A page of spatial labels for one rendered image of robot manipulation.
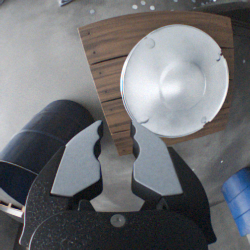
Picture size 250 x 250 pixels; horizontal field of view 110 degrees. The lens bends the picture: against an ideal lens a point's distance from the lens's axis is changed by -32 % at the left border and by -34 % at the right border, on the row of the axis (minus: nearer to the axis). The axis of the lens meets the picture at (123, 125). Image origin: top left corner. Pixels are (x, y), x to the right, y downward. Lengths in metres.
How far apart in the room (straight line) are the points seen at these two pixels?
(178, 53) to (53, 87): 0.62
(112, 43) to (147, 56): 0.08
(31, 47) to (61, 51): 0.19
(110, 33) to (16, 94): 0.74
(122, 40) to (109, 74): 0.08
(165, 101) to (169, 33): 0.15
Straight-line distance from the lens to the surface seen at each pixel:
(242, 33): 1.00
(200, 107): 0.37
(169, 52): 0.30
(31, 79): 0.82
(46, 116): 0.58
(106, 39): 0.30
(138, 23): 0.30
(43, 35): 0.76
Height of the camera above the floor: 0.64
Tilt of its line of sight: 57 degrees down
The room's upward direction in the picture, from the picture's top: 176 degrees clockwise
